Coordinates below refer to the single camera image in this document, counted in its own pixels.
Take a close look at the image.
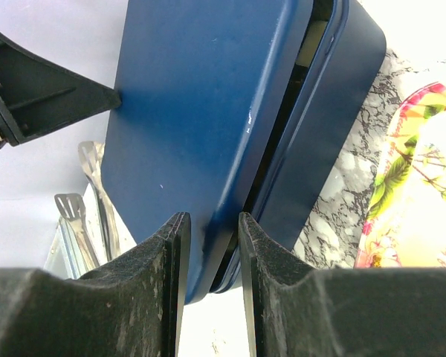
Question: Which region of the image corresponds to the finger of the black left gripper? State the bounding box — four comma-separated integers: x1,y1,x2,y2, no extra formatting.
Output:
0,33,121,149

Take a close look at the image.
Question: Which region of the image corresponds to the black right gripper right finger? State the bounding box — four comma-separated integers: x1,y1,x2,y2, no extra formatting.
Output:
238,213,446,356

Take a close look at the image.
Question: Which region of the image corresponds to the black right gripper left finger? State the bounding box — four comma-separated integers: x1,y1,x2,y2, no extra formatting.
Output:
0,213,191,356

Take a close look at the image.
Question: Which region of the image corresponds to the blue box lid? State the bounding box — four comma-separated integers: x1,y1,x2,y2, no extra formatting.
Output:
102,1,312,303

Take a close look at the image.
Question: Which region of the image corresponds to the blue chocolate box with insert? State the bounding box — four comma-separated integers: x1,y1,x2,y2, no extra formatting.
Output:
202,1,386,299

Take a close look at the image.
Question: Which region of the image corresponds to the white rectangular chocolate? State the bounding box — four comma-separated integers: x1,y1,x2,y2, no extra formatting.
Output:
295,21,328,68

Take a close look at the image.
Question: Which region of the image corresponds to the floral serving tray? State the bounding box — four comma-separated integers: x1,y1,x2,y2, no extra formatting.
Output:
355,82,446,268

